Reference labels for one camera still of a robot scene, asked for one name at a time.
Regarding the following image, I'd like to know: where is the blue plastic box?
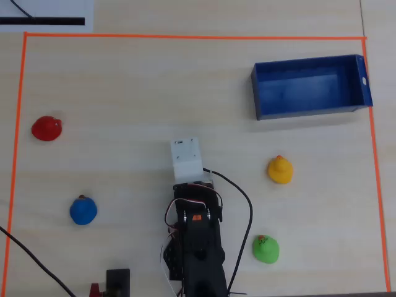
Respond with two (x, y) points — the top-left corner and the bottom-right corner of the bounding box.
(249, 54), (374, 121)

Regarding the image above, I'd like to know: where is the yellow rubber duck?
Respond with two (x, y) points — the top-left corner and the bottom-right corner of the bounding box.
(267, 155), (294, 185)

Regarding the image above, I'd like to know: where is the blue rubber duck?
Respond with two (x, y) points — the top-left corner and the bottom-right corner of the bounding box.
(69, 194), (98, 226)

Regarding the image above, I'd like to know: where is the red rubber duck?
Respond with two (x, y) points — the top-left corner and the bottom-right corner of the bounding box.
(31, 115), (63, 142)

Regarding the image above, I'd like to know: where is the green rubber duck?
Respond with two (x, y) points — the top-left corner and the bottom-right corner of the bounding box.
(252, 235), (280, 265)

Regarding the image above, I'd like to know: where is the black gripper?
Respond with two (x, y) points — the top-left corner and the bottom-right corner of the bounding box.
(172, 180), (224, 223)

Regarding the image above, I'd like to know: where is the white paper with black bar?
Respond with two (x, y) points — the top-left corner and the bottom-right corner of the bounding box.
(0, 0), (94, 33)

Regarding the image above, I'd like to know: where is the orange tape strip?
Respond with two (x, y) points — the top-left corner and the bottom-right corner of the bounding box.
(1, 32), (29, 297)
(23, 32), (368, 41)
(361, 37), (391, 293)

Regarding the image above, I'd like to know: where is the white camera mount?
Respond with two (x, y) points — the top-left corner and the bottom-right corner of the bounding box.
(170, 137), (204, 183)

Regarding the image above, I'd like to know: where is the thick black table cable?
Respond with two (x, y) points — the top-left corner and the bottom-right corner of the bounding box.
(0, 226), (77, 297)

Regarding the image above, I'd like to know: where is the black camera cable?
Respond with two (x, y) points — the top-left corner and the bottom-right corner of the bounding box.
(202, 166), (254, 293)

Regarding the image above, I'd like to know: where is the small black block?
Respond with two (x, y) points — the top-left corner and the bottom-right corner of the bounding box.
(106, 269), (131, 297)

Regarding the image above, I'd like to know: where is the thin black cable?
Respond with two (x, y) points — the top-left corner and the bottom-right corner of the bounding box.
(10, 0), (37, 20)

